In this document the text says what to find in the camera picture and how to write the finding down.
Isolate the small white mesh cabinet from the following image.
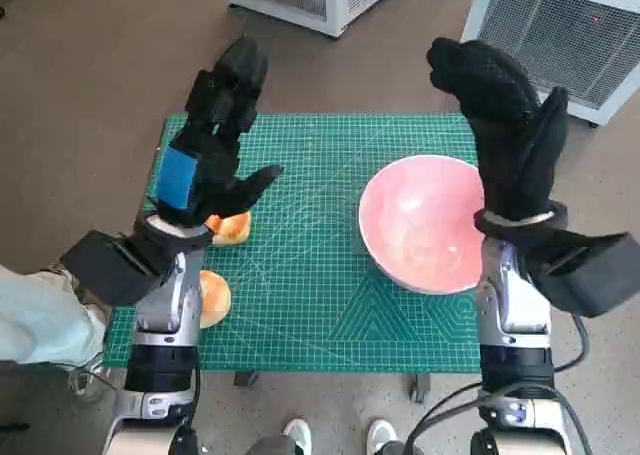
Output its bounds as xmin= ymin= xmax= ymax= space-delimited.
xmin=219 ymin=0 xmax=414 ymax=39

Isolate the person's beige shoe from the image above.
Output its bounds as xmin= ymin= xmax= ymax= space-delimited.
xmin=64 ymin=354 xmax=124 ymax=401

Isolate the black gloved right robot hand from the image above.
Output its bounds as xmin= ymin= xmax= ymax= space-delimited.
xmin=425 ymin=37 xmax=570 ymax=221

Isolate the pink bowl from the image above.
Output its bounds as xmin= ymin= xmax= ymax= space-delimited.
xmin=357 ymin=155 xmax=487 ymax=296

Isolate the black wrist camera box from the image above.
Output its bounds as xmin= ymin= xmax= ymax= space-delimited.
xmin=59 ymin=229 xmax=166 ymax=306
xmin=519 ymin=232 xmax=640 ymax=319

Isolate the large white mesh cabinet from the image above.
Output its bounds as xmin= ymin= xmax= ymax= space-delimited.
xmin=459 ymin=0 xmax=640 ymax=128

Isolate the person's leg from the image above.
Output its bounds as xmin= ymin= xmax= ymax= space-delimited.
xmin=0 ymin=263 xmax=109 ymax=366

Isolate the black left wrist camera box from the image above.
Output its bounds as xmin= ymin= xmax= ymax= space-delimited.
xmin=59 ymin=229 xmax=166 ymax=306

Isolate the person's white shoe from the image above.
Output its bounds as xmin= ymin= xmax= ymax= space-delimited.
xmin=367 ymin=418 xmax=399 ymax=455
xmin=282 ymin=418 xmax=312 ymax=455

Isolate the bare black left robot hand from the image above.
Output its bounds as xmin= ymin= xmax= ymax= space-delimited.
xmin=149 ymin=34 xmax=285 ymax=236

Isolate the green cutting mat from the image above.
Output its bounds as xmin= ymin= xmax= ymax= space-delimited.
xmin=102 ymin=112 xmax=484 ymax=374

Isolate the toy bread bun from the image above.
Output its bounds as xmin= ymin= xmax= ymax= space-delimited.
xmin=198 ymin=269 xmax=233 ymax=330
xmin=204 ymin=211 xmax=252 ymax=247

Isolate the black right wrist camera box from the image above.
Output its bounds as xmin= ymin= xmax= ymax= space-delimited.
xmin=519 ymin=232 xmax=640 ymax=319

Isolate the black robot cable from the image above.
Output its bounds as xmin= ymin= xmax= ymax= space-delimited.
xmin=549 ymin=389 xmax=587 ymax=455
xmin=404 ymin=382 xmax=486 ymax=455
xmin=549 ymin=312 xmax=591 ymax=374

